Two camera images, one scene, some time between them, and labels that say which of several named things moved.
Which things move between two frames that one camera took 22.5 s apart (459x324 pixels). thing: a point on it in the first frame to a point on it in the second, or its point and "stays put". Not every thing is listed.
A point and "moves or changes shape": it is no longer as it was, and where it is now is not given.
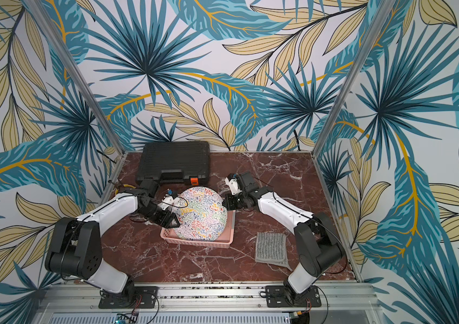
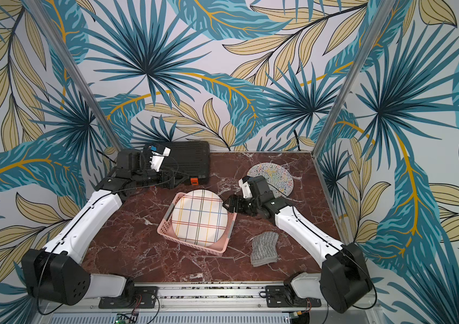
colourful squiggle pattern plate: x=202 y=215 to x=278 y=180
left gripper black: x=171 y=217 to x=171 y=183
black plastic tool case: x=181 y=163 stays put
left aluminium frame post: x=83 y=86 stays put
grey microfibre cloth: x=271 y=248 moves or changes shape
